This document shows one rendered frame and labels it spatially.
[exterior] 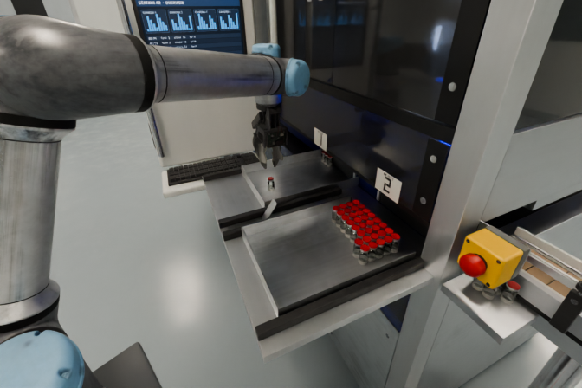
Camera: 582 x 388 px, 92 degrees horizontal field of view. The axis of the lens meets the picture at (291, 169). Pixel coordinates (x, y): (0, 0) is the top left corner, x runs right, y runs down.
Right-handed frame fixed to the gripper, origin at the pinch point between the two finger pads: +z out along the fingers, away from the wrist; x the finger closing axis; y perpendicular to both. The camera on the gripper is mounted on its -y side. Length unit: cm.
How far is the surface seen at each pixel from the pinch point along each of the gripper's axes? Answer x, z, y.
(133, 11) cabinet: -31, -44, -50
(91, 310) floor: -87, 100, -59
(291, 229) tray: -2.0, 10.0, 22.1
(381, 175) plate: 19.9, -5.8, 29.4
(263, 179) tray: 0.1, 10.0, -7.1
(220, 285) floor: -18, 99, -46
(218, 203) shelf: -17.6, 10.5, 0.6
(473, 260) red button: 17, -4, 57
